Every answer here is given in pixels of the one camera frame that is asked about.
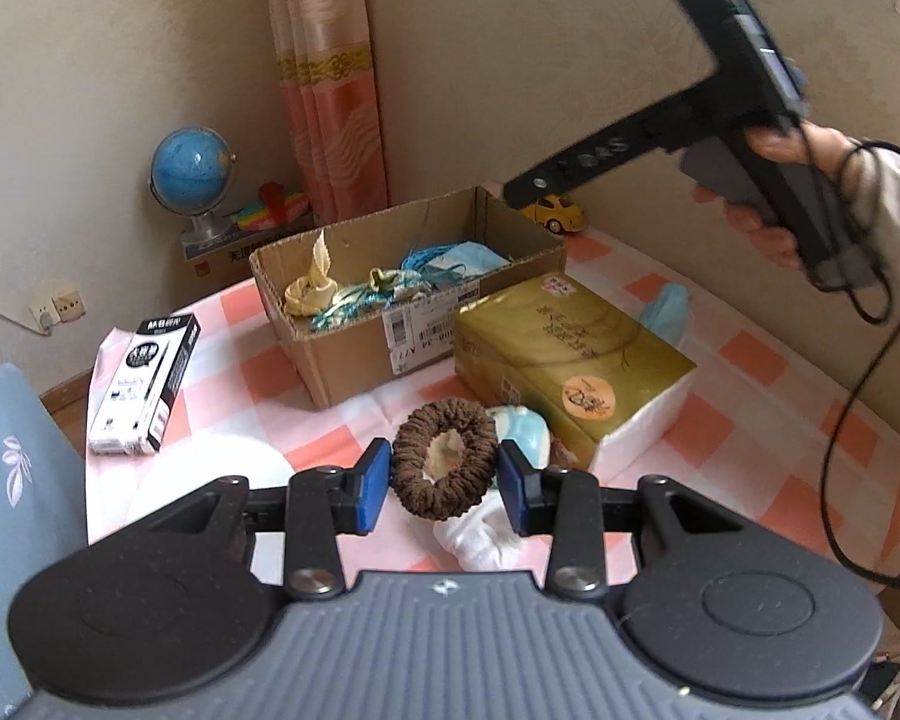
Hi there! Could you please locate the brown fabric scrunchie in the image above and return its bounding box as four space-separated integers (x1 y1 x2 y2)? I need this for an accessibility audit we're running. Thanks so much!
390 398 497 522

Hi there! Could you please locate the embroidered sachet with blue tassel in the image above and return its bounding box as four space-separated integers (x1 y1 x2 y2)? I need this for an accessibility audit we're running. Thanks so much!
310 238 452 330

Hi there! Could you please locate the blue surgical face mask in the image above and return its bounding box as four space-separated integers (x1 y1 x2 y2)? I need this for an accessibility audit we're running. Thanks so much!
419 241 510 288

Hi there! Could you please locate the person's right forearm sleeve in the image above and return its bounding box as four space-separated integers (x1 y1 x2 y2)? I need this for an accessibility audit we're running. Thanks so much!
850 149 900 307

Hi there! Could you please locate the person's right hand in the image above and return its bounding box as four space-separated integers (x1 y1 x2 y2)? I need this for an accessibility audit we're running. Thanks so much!
723 118 865 272

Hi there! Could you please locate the blue white plush toy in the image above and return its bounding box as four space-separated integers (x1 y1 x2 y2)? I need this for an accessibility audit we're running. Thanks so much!
434 405 551 572

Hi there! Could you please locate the gold tissue paper pack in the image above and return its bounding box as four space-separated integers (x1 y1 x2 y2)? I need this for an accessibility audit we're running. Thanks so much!
453 271 697 478

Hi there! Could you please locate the brown cardboard box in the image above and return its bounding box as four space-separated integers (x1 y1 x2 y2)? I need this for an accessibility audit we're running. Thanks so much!
250 187 567 410

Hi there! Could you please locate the clear jar with white lid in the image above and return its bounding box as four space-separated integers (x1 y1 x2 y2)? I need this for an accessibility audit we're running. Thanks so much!
86 434 294 543

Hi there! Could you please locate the black white pen box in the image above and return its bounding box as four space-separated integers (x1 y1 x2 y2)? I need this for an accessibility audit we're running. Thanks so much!
87 314 201 457

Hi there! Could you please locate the pink checkered tablecloth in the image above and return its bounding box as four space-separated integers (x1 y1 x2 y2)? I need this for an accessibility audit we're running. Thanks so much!
80 227 900 593

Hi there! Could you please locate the light blue folded cloth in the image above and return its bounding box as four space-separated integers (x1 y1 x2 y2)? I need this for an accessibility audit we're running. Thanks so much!
639 283 691 348

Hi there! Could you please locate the yellow toy car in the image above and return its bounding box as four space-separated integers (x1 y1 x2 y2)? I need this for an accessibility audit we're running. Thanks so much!
521 193 587 234

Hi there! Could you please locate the rainbow coloured toy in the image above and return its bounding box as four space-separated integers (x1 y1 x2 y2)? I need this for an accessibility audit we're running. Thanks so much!
237 182 310 231

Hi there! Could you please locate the blue grey cushion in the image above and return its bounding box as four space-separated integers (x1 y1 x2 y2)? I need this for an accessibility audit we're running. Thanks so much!
0 364 87 718

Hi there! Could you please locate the blue desk globe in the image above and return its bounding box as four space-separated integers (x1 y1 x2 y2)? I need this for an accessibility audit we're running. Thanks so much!
148 127 237 247

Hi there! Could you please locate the peach patterned curtain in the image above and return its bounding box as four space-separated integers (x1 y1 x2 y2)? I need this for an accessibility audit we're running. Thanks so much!
269 0 388 226

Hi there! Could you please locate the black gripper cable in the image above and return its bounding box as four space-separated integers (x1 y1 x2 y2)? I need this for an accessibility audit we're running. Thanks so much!
793 115 900 593

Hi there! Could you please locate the white wall socket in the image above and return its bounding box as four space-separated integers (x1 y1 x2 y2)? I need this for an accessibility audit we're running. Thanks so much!
30 281 86 335

